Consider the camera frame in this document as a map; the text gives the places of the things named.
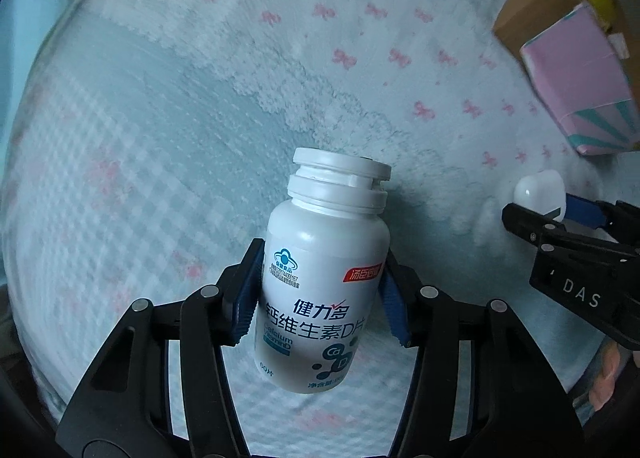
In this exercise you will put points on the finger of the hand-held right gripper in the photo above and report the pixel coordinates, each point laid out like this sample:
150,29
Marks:
585,212
530,223

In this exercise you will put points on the white bottle cap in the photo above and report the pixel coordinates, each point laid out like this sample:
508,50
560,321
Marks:
540,190

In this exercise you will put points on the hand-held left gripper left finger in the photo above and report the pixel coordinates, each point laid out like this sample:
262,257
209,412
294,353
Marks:
246,300

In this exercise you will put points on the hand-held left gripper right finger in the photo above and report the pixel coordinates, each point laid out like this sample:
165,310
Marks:
395,310

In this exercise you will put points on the paper-wrapped cardboard box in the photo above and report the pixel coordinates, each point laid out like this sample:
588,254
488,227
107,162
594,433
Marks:
575,78

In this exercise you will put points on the white pill bottle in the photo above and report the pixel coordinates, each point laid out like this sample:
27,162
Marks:
325,258

